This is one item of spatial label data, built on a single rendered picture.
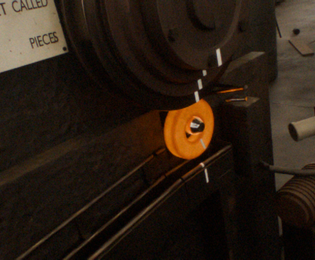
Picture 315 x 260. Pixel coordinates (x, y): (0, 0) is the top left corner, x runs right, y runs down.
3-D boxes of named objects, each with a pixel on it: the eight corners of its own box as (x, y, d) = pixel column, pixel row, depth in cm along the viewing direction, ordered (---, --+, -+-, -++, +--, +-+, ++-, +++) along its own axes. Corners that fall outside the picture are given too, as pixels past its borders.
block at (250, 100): (224, 171, 118) (215, 101, 109) (239, 160, 123) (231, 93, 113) (253, 180, 110) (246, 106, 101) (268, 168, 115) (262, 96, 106)
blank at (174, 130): (153, 127, 85) (163, 129, 83) (190, 83, 91) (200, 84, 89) (179, 168, 94) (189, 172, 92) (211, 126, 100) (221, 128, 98)
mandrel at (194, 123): (161, 111, 102) (156, 126, 102) (151, 107, 99) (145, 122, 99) (209, 121, 90) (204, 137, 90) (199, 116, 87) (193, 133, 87)
